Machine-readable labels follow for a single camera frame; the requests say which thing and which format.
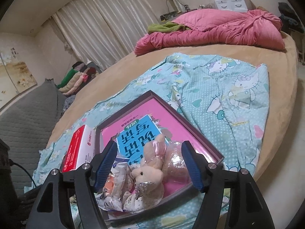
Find pink puff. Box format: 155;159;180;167
162;141;190;184

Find beige plush bunny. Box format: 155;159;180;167
131;133;166;199

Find red tissue box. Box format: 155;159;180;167
61;125;101;172

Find purple tray box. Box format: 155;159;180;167
97;91;223;222

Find Hello Kitty blue bedsheet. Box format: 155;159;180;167
33;53;269;185

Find grey quilted sofa cover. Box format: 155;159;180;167
1;79;66;195

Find stack of folded clothes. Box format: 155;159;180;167
57;61;101;97

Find pink quilt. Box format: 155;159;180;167
134;9;285;56

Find white curtains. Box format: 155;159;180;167
52;0;157;70

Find green garment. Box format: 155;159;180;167
147;21;190;34

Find white drawer cabinet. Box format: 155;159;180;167
214;0;253;12

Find dark clothes on chair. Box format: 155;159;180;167
278;2;304;34

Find black cable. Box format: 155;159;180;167
9;160;38;188

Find wall painting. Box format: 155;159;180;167
0;47;37;109

